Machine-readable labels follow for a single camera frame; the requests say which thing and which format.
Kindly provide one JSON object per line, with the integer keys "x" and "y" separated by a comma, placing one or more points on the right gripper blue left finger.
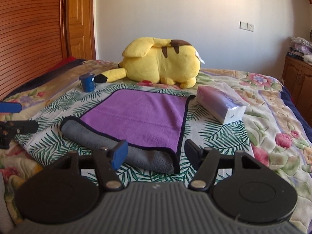
{"x": 107, "y": 162}

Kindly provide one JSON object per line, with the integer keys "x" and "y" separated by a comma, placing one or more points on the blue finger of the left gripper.
{"x": 8, "y": 107}

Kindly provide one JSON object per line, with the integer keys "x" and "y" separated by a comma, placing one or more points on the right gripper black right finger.
{"x": 205, "y": 162}

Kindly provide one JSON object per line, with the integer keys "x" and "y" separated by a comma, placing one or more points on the purple and grey towel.
{"x": 152, "y": 123}

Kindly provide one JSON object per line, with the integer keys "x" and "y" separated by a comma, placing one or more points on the palm leaf print cloth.
{"x": 49, "y": 144}

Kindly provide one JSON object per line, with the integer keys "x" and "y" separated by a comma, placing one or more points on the purple tissue pack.
{"x": 226, "y": 105}

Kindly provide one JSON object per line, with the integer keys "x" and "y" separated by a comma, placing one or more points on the red and navy blanket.
{"x": 54, "y": 72}

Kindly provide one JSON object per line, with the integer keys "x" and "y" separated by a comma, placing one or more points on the floral bed quilt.
{"x": 279, "y": 137}

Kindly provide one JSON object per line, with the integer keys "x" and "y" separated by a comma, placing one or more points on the blue cup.
{"x": 87, "y": 81}

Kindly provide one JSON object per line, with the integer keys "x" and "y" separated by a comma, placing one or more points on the wooden slatted wardrobe door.
{"x": 38, "y": 34}

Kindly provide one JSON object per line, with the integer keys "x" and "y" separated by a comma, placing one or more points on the yellow Pikachu plush toy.
{"x": 157, "y": 60}

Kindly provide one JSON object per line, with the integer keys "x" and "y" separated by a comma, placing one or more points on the wooden low cabinet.
{"x": 292, "y": 76}

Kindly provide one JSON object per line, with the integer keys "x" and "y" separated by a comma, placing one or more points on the stack of folded linens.
{"x": 300, "y": 49}

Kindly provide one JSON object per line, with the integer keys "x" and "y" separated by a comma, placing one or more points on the white wall socket plate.
{"x": 246, "y": 26}

